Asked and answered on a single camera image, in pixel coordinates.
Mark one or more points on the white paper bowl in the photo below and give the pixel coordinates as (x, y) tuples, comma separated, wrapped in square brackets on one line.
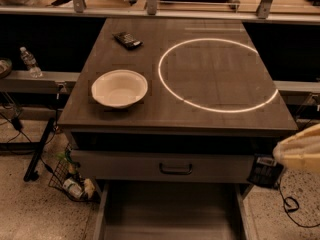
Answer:
[(119, 88)]

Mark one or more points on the blue rxbar blueberry wrapper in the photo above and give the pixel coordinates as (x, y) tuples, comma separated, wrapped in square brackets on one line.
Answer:
[(265, 172)]

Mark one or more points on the bowl on side shelf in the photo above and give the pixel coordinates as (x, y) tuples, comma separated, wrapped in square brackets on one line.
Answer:
[(5, 67)]

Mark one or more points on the wire basket with items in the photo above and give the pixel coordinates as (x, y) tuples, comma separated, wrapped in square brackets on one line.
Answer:
[(67, 179)]

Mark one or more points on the grey side shelf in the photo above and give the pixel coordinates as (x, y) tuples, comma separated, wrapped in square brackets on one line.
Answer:
[(50, 83)]

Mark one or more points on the grey drawer cabinet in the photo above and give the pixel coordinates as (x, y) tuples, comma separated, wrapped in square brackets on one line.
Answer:
[(209, 92)]

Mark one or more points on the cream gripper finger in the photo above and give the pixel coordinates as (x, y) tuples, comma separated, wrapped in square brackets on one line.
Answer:
[(305, 142), (303, 162)]

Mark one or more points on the clear plastic water bottle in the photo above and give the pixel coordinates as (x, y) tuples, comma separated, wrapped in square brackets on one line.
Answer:
[(30, 62)]

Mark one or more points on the black stand leg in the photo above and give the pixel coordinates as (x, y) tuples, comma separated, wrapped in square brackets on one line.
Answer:
[(31, 173)]

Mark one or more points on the dark snack bar wrapper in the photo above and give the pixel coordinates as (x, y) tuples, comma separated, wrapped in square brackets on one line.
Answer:
[(127, 40)]

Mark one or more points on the metal railing frame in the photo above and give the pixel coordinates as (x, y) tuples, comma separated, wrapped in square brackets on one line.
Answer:
[(274, 11)]

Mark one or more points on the open middle drawer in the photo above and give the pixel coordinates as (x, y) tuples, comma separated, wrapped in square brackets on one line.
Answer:
[(132, 210)]

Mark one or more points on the top drawer with black handle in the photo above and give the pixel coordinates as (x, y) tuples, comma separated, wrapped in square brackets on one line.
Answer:
[(163, 167)]

